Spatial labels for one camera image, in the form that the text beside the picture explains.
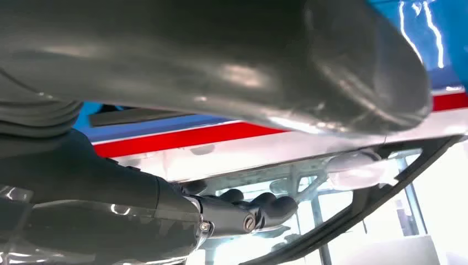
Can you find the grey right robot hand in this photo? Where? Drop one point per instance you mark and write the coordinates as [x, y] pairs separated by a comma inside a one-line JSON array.
[[183, 55]]

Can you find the translucent white plastic bag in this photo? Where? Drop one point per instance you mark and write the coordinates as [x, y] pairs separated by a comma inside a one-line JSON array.
[[358, 170]]

